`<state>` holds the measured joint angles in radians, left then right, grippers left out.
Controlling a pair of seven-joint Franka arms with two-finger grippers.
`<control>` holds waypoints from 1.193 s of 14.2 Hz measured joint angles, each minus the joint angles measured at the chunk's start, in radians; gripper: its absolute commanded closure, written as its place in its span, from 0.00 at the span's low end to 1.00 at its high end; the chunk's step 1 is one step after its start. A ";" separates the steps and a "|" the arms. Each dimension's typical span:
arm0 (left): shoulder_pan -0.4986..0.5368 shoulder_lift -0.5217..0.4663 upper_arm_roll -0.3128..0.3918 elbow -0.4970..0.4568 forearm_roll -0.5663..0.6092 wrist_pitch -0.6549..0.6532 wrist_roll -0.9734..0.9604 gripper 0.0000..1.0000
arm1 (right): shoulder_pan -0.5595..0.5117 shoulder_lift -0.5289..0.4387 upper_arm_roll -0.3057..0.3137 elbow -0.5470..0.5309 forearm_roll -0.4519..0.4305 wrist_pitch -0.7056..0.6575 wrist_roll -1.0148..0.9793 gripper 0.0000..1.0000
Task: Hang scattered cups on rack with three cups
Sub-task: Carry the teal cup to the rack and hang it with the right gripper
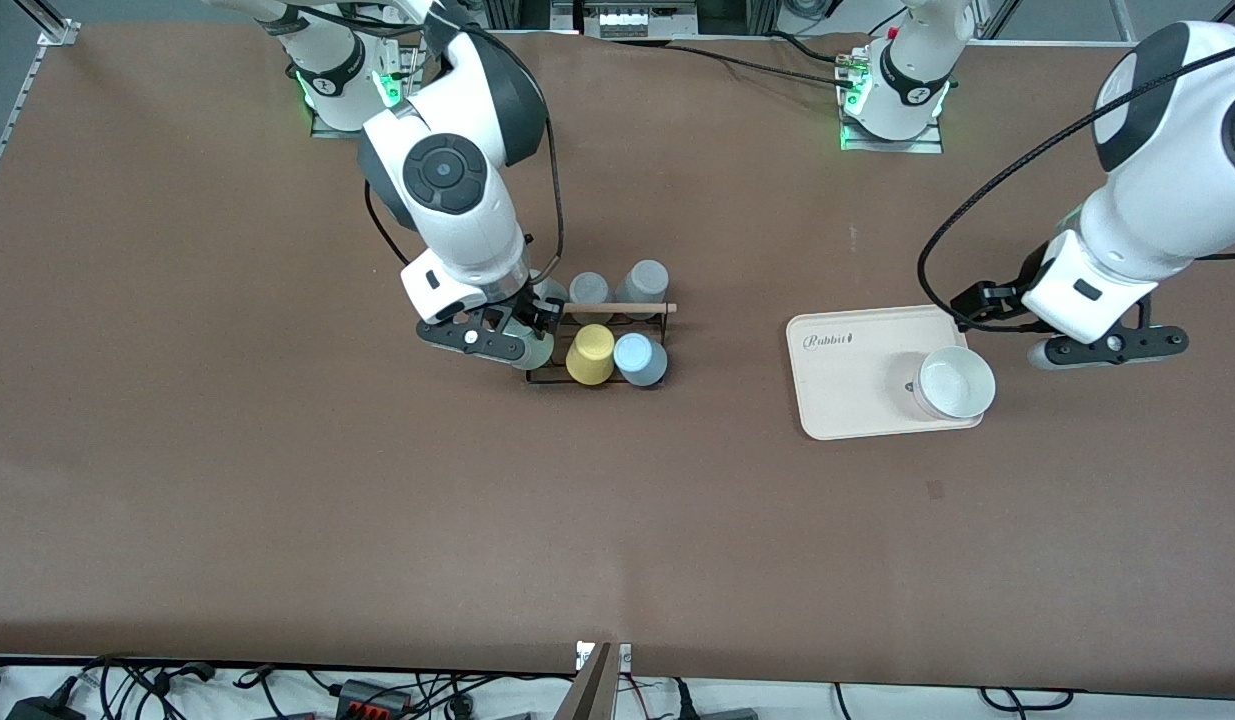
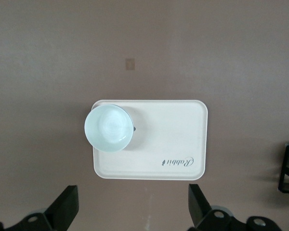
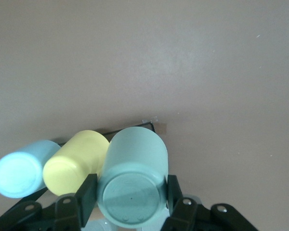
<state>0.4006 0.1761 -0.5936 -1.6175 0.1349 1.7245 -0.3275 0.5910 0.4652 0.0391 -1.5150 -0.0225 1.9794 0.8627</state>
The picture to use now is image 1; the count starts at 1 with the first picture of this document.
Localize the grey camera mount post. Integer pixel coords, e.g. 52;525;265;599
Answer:
554;641;634;720

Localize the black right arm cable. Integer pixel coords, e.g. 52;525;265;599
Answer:
365;0;566;283

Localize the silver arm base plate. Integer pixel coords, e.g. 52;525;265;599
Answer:
309;28;424;140
838;48;946;155

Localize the black wire cup rack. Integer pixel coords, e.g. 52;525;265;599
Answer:
522;299;679;390

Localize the black floor cable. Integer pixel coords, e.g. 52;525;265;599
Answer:
980;686;1076;713

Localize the mint green cup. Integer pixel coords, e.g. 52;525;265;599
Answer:
509;318;557;372

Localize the white power strip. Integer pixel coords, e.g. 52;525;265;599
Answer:
583;0;700;41

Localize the yellow cup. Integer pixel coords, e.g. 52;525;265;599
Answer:
564;323;617;387

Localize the light blue cup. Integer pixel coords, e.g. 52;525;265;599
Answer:
612;332;670;389

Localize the black cable on table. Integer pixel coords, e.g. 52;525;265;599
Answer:
617;32;860;87

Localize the red black connector block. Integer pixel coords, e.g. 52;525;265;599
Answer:
335;678;416;720

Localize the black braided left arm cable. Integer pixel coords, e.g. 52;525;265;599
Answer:
916;38;1235;334

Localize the black power adapter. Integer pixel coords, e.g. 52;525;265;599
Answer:
5;694;84;720

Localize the white bowl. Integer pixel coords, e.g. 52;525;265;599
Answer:
911;345;997;420

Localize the aluminium table edge rail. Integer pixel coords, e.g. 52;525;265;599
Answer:
0;18;80;213

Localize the beige plastic tray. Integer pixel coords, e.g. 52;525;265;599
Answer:
784;304;987;442

